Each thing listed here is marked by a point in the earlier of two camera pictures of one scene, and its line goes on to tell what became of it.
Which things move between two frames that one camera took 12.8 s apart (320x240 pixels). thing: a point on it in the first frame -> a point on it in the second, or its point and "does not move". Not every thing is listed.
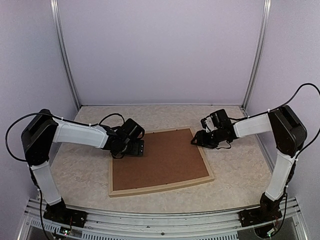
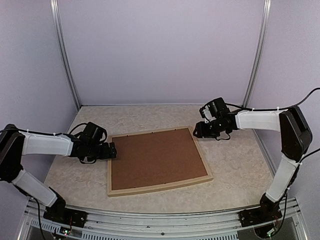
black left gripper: (137, 149) -> (106, 154)
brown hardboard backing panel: (169, 156) does not move
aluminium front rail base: (47, 220) does not move
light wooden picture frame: (160, 186) does not move
